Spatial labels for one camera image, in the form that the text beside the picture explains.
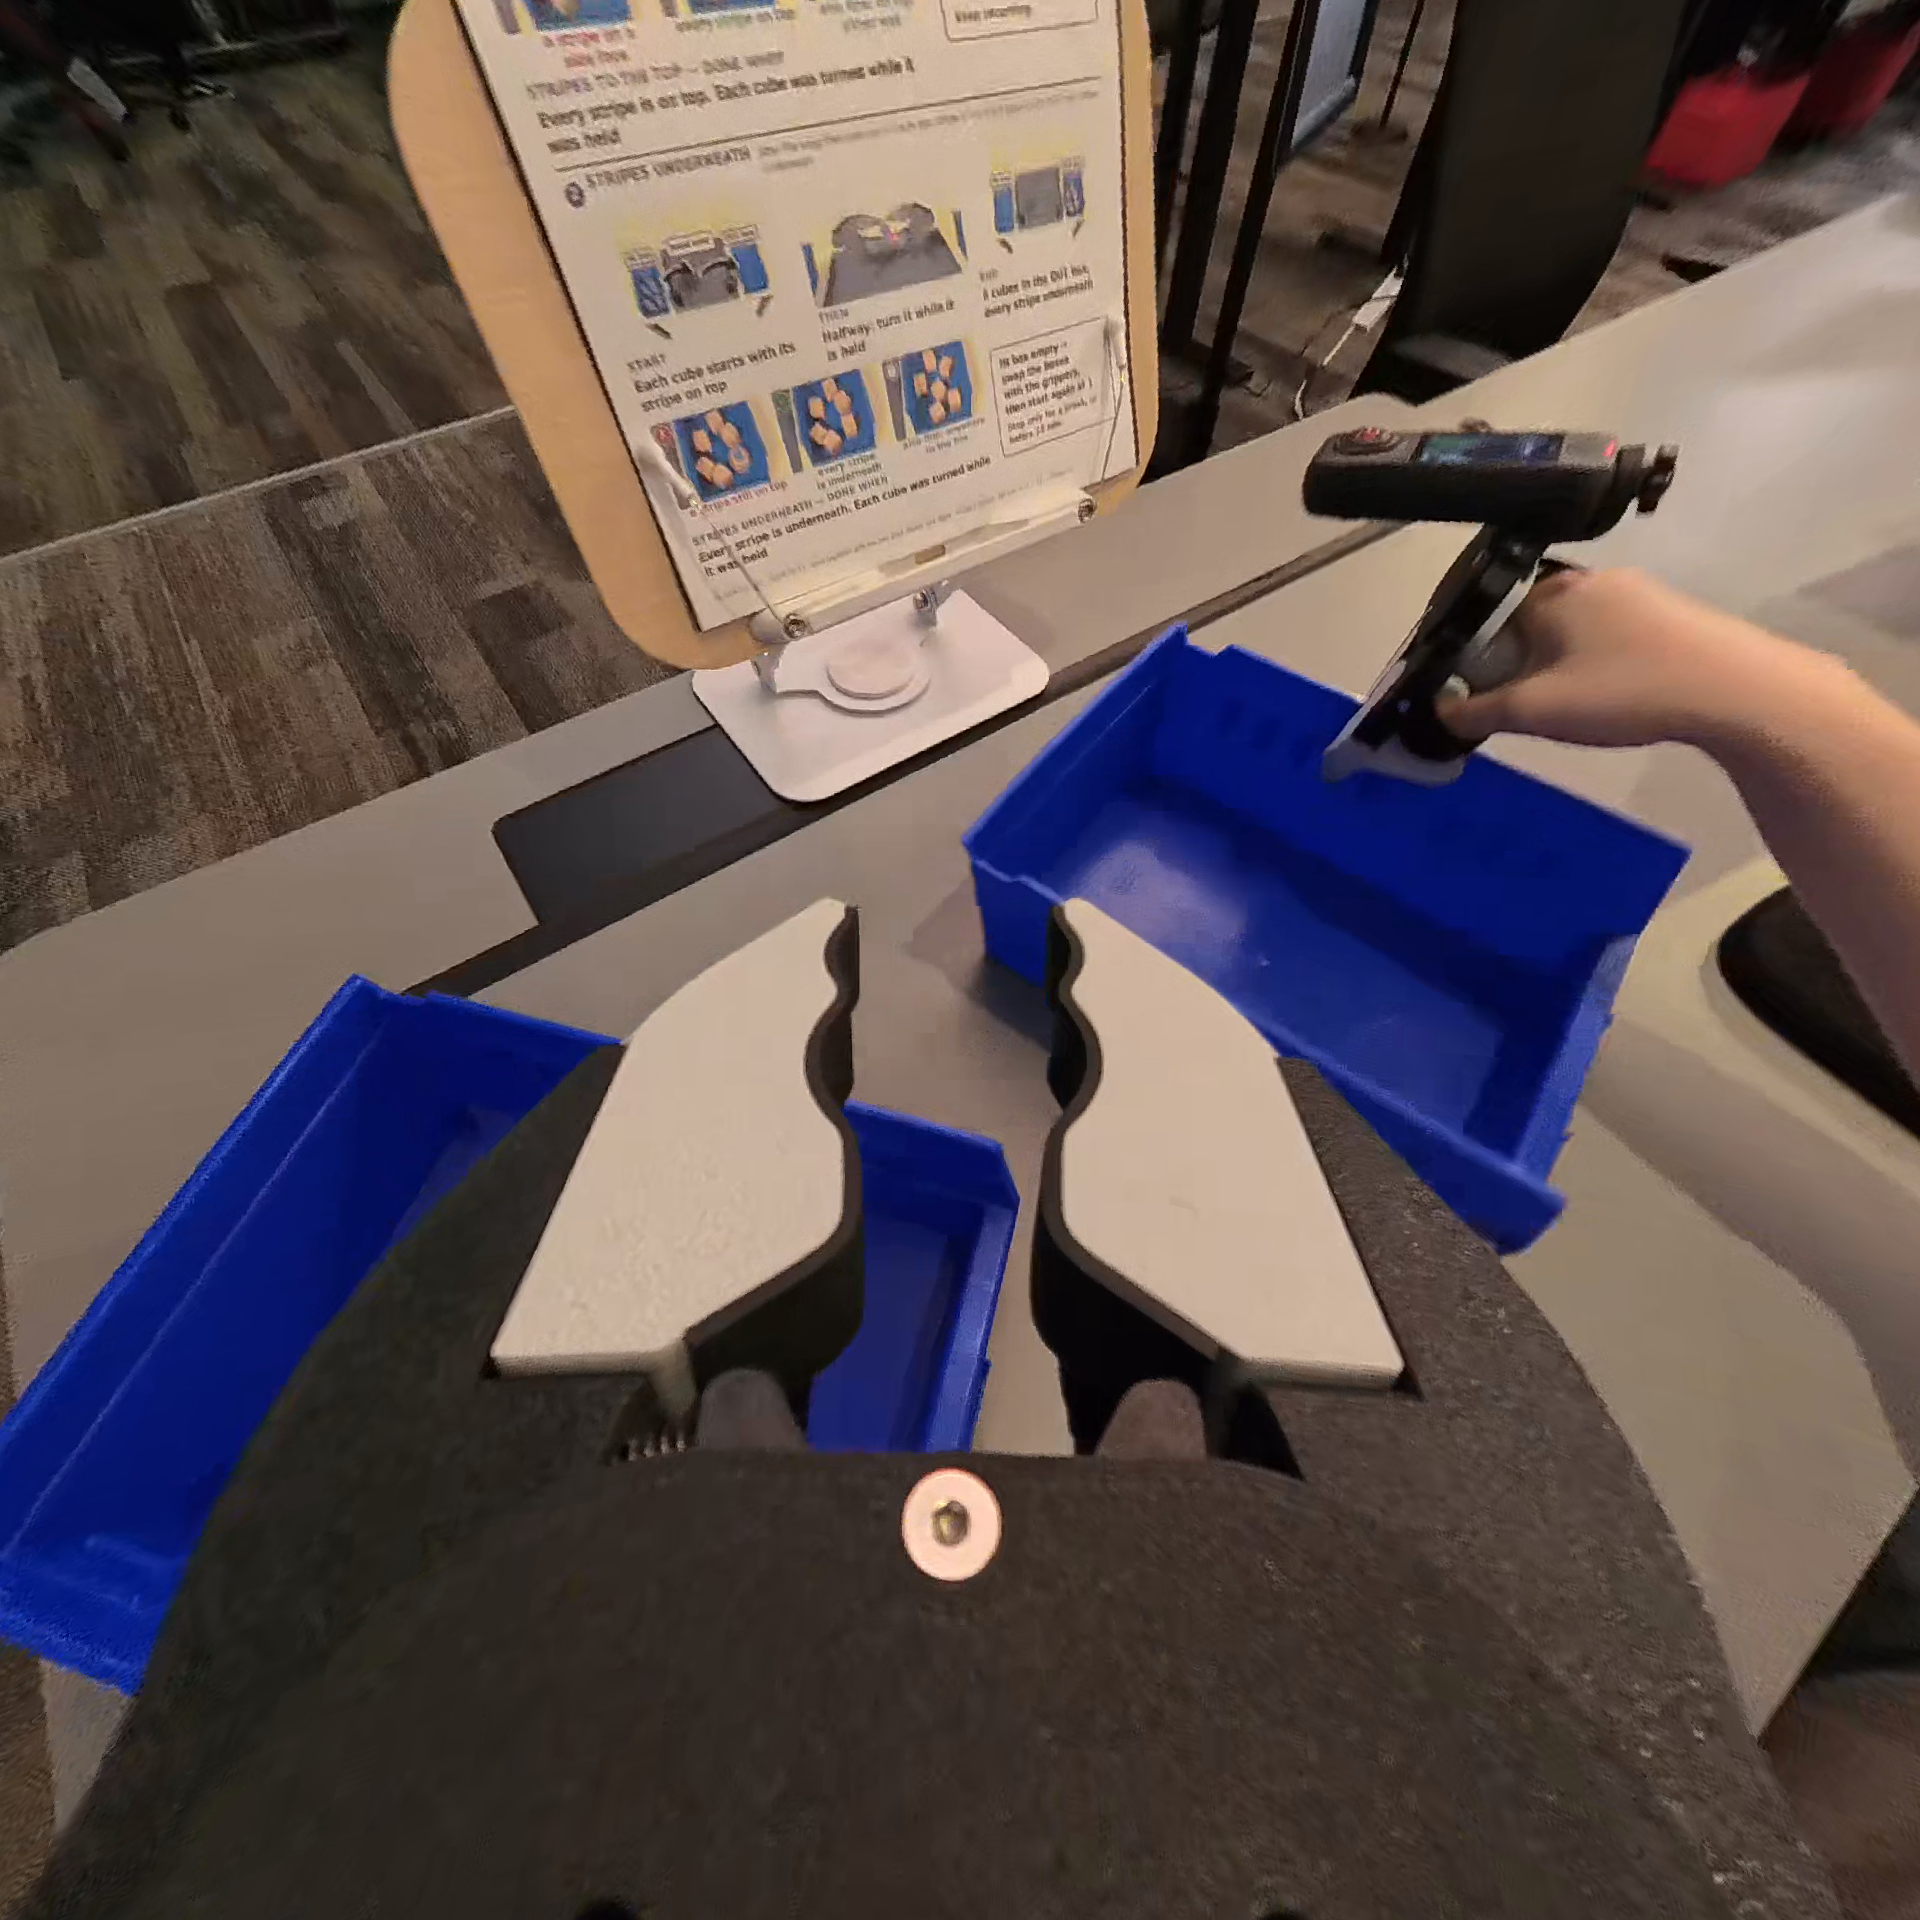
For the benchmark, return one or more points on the person's dark trousers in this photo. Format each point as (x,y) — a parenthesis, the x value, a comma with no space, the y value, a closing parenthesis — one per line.
(1861,1802)

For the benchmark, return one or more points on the red storage bin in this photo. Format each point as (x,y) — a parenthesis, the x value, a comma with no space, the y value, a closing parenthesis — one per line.
(1725,130)
(1861,75)

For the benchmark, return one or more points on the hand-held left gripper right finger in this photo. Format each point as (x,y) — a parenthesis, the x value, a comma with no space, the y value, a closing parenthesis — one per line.
(1214,1200)

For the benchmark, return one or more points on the black chair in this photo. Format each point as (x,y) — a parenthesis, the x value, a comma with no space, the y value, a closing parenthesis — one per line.
(1529,181)

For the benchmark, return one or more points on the person's right hand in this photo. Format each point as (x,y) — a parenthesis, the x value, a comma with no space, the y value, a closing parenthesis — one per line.
(1634,660)

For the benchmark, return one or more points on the white stand base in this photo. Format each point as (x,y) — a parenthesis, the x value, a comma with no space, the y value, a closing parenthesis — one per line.
(839,736)

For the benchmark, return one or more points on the grey leaning panel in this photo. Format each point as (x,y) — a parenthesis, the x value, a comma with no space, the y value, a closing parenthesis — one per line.
(1330,66)

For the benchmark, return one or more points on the person's right forearm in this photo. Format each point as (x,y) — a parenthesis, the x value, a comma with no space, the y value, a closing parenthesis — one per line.
(1845,796)

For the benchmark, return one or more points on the blue plastic bin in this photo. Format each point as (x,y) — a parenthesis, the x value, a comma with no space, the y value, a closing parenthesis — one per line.
(150,1425)
(1350,931)

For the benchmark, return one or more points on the black wrist rest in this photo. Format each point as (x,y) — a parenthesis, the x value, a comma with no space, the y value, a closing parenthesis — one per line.
(1845,990)

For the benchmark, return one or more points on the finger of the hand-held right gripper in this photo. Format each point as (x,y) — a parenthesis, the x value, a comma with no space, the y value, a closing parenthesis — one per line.
(1403,761)

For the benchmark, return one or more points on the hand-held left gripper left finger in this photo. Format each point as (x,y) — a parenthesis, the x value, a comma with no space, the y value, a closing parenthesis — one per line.
(700,1184)

